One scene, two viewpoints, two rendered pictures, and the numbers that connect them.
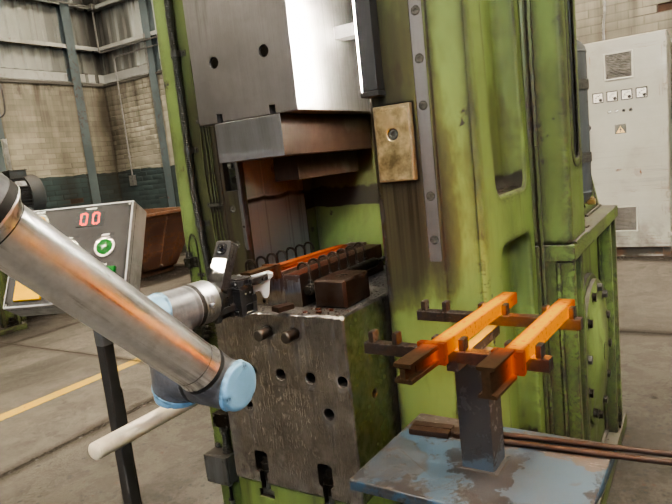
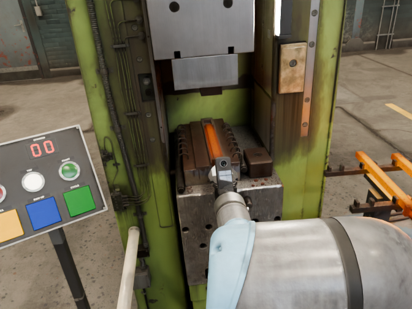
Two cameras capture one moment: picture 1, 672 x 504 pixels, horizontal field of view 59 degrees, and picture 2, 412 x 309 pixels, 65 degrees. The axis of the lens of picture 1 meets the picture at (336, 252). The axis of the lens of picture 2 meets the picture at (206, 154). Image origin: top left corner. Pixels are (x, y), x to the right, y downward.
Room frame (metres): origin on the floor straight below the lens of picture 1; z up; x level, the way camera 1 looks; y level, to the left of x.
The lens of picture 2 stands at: (0.63, 0.78, 1.57)
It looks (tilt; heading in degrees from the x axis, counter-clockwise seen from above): 28 degrees down; 324
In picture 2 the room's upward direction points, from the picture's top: 4 degrees counter-clockwise
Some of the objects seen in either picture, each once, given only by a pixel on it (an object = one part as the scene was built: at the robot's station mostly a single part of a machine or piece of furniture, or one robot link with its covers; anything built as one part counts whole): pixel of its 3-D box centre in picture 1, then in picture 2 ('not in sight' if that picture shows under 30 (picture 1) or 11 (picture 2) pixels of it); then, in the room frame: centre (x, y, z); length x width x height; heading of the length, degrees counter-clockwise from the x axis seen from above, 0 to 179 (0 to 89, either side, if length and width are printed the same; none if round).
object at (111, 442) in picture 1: (162, 415); (129, 271); (1.53, 0.52, 0.62); 0.44 x 0.05 x 0.05; 147
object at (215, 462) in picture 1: (223, 465); (140, 276); (1.72, 0.42, 0.36); 0.09 x 0.07 x 0.12; 57
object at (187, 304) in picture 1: (168, 315); (235, 228); (1.13, 0.34, 0.99); 0.12 x 0.09 x 0.10; 147
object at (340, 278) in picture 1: (342, 288); (257, 162); (1.38, -0.01, 0.95); 0.12 x 0.08 x 0.06; 147
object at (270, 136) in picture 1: (299, 137); (200, 58); (1.60, 0.06, 1.32); 0.42 x 0.20 x 0.10; 147
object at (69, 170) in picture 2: (104, 246); (69, 170); (1.56, 0.60, 1.09); 0.05 x 0.03 x 0.04; 57
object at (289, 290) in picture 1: (314, 270); (206, 146); (1.60, 0.06, 0.96); 0.42 x 0.20 x 0.09; 147
